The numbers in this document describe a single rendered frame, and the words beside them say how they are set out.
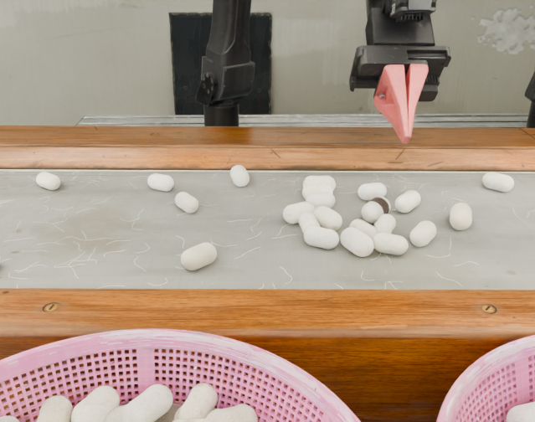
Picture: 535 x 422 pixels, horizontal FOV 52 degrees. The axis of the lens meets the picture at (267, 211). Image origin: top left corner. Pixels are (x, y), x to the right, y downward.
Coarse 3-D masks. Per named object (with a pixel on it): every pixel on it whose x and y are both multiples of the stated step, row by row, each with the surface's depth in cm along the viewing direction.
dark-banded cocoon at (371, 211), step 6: (384, 198) 56; (366, 204) 55; (372, 204) 55; (378, 204) 55; (366, 210) 55; (372, 210) 55; (378, 210) 55; (366, 216) 55; (372, 216) 55; (378, 216) 55; (372, 222) 55
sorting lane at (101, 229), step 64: (0, 192) 62; (64, 192) 63; (128, 192) 63; (192, 192) 63; (256, 192) 63; (448, 192) 63; (512, 192) 63; (0, 256) 49; (64, 256) 49; (128, 256) 49; (256, 256) 50; (320, 256) 50; (384, 256) 50; (448, 256) 50; (512, 256) 50
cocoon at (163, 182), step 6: (156, 174) 63; (162, 174) 63; (150, 180) 62; (156, 180) 62; (162, 180) 62; (168, 180) 62; (150, 186) 63; (156, 186) 62; (162, 186) 62; (168, 186) 62
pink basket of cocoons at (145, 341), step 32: (32, 352) 33; (64, 352) 34; (96, 352) 34; (160, 352) 35; (224, 352) 34; (256, 352) 33; (32, 384) 33; (64, 384) 34; (96, 384) 35; (128, 384) 35; (192, 384) 35; (224, 384) 34; (256, 384) 33; (288, 384) 32; (320, 384) 31; (32, 416) 33; (288, 416) 32; (320, 416) 30; (352, 416) 29
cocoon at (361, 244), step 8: (344, 232) 50; (352, 232) 50; (360, 232) 50; (344, 240) 50; (352, 240) 49; (360, 240) 49; (368, 240) 49; (352, 248) 49; (360, 248) 48; (368, 248) 48; (360, 256) 49
